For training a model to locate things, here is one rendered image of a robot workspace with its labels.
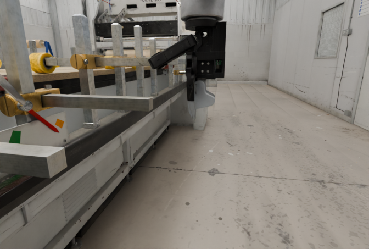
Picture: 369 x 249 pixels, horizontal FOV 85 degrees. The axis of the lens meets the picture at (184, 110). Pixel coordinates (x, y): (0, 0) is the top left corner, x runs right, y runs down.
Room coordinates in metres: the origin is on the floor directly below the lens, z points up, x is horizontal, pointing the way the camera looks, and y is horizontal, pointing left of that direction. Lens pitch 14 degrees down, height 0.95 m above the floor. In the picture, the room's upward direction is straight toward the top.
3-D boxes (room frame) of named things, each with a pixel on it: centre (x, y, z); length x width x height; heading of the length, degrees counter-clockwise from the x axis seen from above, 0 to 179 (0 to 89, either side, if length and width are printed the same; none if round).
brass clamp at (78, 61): (0.77, 0.35, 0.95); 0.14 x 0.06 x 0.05; 170
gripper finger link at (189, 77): (0.44, -0.02, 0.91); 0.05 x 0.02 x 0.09; 171
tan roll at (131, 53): (2.92, 0.51, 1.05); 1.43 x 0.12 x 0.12; 80
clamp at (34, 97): (0.52, 0.40, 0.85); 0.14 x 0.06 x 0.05; 170
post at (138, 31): (1.24, 0.27, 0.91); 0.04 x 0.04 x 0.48; 80
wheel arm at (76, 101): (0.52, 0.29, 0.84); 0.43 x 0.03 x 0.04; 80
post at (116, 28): (0.99, 0.31, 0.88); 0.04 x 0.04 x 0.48; 80
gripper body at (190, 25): (0.46, -0.04, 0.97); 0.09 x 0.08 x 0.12; 81
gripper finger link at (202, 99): (0.44, -0.04, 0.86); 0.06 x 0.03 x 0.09; 81
